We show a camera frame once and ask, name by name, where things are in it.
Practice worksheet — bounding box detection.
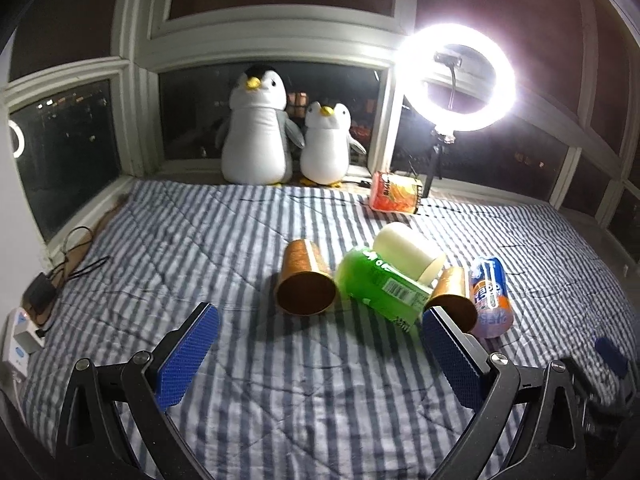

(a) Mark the white ring light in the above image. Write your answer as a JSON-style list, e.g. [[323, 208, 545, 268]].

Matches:
[[395, 23, 516, 132]]

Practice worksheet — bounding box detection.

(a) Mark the copper paper cup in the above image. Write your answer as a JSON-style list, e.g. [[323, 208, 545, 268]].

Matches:
[[425, 266, 477, 333], [274, 238, 337, 316]]

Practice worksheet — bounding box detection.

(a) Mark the striped blue white quilt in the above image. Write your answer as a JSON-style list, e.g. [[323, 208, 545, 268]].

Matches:
[[20, 181, 638, 479]]

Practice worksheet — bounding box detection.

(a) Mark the right copper paper cup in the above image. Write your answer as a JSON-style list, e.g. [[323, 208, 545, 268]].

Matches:
[[425, 266, 477, 333]]

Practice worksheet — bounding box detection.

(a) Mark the small penguin plush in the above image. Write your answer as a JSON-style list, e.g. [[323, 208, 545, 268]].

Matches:
[[299, 101, 367, 185]]

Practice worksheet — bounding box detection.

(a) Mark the large penguin plush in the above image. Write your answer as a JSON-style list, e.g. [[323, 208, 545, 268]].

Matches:
[[215, 64, 305, 185]]

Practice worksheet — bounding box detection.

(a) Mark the black tripod stand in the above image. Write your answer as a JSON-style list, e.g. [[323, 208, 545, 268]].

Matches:
[[421, 127, 456, 198]]

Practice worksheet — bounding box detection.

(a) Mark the black power adapter cable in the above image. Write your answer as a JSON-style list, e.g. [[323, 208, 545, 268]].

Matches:
[[22, 224, 112, 338]]

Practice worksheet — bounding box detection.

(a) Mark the white power strip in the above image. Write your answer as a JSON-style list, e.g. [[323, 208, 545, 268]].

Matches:
[[1, 308, 44, 380]]

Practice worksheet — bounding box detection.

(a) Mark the blue orange printed cup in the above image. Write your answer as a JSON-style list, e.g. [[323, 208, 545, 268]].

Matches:
[[471, 257, 514, 339]]

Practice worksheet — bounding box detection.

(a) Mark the black phone holder clamp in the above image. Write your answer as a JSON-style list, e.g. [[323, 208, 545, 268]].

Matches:
[[434, 52, 462, 68]]

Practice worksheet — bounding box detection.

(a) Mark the green plastic cup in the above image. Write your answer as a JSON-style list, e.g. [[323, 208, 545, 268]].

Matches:
[[334, 247, 431, 332]]

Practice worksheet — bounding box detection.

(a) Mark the left copper paper cup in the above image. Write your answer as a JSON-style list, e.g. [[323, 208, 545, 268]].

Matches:
[[274, 238, 337, 316]]

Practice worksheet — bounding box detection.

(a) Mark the cream white plastic cup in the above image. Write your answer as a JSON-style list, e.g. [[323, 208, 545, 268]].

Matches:
[[372, 222, 445, 287]]

